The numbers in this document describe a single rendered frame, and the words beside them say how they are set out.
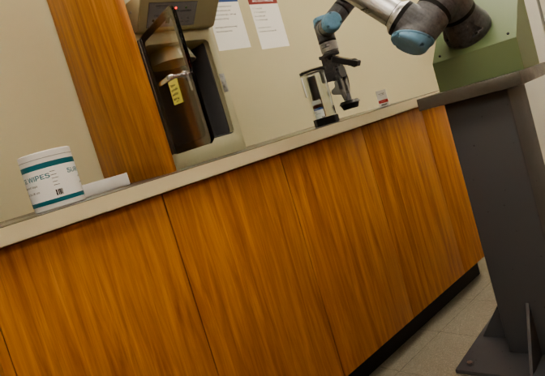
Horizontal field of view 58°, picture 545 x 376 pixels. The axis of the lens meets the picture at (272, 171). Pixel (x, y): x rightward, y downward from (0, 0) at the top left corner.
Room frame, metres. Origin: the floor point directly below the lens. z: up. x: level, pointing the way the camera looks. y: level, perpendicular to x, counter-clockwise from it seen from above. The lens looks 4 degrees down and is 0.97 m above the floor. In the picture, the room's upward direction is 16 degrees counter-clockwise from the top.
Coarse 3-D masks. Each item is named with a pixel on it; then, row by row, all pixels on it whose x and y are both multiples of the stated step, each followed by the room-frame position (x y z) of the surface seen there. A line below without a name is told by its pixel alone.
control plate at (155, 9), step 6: (150, 6) 1.62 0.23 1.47; (156, 6) 1.63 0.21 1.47; (162, 6) 1.65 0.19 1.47; (174, 6) 1.68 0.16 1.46; (180, 6) 1.70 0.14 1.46; (192, 6) 1.73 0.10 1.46; (150, 12) 1.63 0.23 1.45; (156, 12) 1.64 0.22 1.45; (180, 12) 1.71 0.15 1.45; (186, 12) 1.72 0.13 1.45; (192, 12) 1.74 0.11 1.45; (150, 18) 1.64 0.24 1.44; (156, 18) 1.65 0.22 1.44; (180, 18) 1.72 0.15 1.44; (186, 18) 1.74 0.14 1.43; (192, 18) 1.76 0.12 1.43; (150, 24) 1.65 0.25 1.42; (186, 24) 1.75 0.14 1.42
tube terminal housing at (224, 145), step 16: (128, 0) 1.67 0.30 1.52; (192, 32) 1.81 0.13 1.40; (208, 32) 1.85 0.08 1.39; (192, 48) 1.91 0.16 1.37; (208, 48) 1.87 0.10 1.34; (224, 96) 1.88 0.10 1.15; (240, 128) 1.86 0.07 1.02; (208, 144) 1.76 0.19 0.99; (224, 144) 1.80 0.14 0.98; (240, 144) 1.85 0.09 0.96; (176, 160) 1.66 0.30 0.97; (192, 160) 1.70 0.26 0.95
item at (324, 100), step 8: (312, 72) 1.94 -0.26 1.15; (320, 72) 1.94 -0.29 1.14; (304, 80) 1.97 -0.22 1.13; (312, 80) 1.94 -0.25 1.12; (320, 80) 1.94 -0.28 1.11; (312, 88) 1.94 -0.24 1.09; (320, 88) 1.94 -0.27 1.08; (328, 88) 1.96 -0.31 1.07; (312, 96) 1.95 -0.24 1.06; (320, 96) 1.94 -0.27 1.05; (328, 96) 1.95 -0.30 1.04; (312, 104) 1.96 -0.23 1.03; (320, 104) 1.94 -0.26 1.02; (328, 104) 1.94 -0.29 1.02; (312, 112) 1.97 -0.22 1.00; (320, 112) 1.94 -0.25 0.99; (328, 112) 1.94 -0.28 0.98
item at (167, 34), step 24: (168, 24) 1.43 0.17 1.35; (144, 48) 1.62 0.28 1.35; (168, 48) 1.47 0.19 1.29; (168, 72) 1.51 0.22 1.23; (192, 72) 1.39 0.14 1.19; (168, 96) 1.56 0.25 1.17; (192, 96) 1.41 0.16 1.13; (168, 120) 1.61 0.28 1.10; (192, 120) 1.46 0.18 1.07; (192, 144) 1.50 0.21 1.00
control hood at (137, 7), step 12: (132, 0) 1.61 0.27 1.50; (144, 0) 1.59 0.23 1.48; (156, 0) 1.62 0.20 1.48; (168, 0) 1.65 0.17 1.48; (180, 0) 1.68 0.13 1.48; (192, 0) 1.72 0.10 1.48; (204, 0) 1.75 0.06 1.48; (216, 0) 1.79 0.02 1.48; (132, 12) 1.63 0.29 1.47; (144, 12) 1.62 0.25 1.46; (204, 12) 1.78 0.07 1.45; (216, 12) 1.82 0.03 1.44; (132, 24) 1.65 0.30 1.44; (144, 24) 1.64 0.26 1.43; (192, 24) 1.78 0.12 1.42; (204, 24) 1.81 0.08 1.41
